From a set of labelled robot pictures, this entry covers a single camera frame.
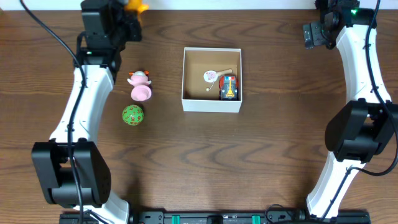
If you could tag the green number ball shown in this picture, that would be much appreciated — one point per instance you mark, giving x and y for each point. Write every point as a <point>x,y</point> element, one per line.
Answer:
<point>133,115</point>

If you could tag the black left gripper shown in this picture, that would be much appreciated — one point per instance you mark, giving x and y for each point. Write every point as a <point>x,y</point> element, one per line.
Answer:
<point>131,23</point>

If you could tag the red toy fire truck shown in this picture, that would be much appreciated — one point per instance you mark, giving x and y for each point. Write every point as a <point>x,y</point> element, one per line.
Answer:
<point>228,86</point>

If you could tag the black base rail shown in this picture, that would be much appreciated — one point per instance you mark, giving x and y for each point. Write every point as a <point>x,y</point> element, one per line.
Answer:
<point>271,216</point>

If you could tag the white cardboard box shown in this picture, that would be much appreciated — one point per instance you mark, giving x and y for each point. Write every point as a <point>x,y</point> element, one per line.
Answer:
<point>196,61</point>

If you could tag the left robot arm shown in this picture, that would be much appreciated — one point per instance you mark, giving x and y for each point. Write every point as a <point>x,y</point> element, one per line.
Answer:
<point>71,171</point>

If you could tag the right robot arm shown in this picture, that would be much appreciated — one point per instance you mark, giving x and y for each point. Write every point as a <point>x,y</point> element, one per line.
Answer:
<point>367,122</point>

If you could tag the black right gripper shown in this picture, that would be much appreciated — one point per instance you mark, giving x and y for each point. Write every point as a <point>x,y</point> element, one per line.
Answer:
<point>314,30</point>

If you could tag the pink pig toy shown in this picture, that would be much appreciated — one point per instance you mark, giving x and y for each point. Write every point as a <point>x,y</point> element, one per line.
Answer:
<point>141,83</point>

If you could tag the orange duck toy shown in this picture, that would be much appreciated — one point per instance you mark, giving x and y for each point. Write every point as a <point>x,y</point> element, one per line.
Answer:
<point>136,6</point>

